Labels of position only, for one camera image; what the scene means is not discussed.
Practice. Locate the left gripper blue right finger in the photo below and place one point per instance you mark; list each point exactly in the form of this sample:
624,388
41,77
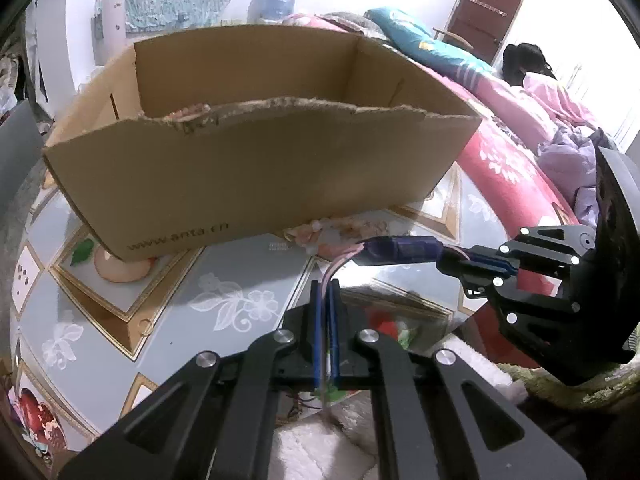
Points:
349,356

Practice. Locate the person lying on bed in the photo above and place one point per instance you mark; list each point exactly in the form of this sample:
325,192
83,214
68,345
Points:
524,66

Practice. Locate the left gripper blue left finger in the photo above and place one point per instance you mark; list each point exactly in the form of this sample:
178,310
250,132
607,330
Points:
302,369

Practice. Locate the white fluffy towel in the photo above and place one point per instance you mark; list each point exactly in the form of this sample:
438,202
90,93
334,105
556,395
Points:
513,389

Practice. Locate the brown cardboard box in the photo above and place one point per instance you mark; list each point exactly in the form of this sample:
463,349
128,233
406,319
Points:
199,137

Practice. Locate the blue strap watch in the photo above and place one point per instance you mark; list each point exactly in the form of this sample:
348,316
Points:
391,250

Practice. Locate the teal pillow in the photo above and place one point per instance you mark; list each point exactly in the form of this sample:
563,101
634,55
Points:
412,39

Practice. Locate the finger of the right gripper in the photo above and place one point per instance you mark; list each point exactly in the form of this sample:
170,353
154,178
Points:
475,277
492,256

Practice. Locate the red floral quilt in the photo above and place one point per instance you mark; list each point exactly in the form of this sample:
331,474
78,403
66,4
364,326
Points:
499,158

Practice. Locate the blue water jug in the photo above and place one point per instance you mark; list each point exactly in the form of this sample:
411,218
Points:
269,11

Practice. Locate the dark red wooden door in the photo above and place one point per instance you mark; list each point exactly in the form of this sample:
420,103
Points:
480,26

